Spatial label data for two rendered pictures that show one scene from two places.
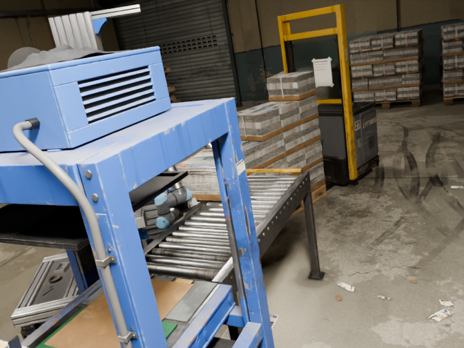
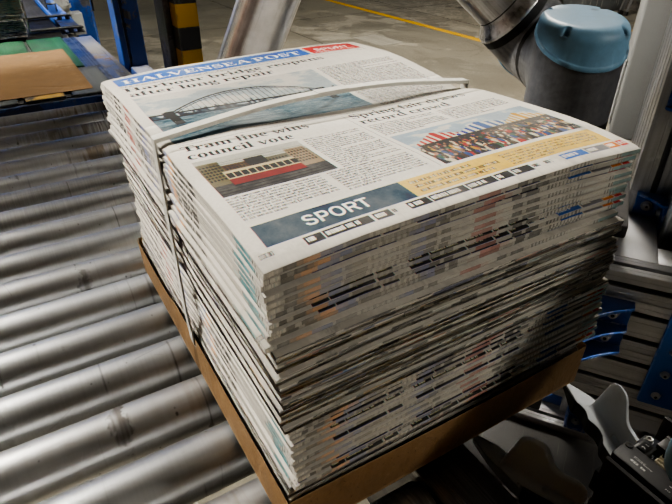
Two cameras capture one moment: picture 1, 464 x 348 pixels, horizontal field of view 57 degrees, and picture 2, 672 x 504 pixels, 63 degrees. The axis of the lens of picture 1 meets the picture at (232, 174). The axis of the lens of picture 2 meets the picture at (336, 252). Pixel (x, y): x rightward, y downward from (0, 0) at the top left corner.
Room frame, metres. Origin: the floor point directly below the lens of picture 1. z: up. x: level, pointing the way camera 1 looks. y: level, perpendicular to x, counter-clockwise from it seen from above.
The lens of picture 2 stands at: (2.88, -0.25, 1.17)
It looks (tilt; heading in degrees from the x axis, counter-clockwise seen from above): 33 degrees down; 121
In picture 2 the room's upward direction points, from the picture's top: straight up
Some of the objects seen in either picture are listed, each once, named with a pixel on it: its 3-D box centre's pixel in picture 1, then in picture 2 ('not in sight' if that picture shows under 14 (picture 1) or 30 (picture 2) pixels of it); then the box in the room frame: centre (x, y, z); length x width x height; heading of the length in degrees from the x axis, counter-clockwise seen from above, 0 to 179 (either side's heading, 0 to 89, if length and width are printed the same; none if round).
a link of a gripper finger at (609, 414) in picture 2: not in sight; (608, 410); (2.91, 0.14, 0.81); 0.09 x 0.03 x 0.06; 125
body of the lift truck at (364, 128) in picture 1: (340, 139); not in sight; (4.77, -1.31, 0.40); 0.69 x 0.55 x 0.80; 43
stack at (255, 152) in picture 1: (254, 184); not in sight; (3.73, -0.19, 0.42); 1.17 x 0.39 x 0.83; 133
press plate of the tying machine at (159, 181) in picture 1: (77, 203); not in sight; (1.35, 0.52, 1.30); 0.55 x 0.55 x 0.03; 62
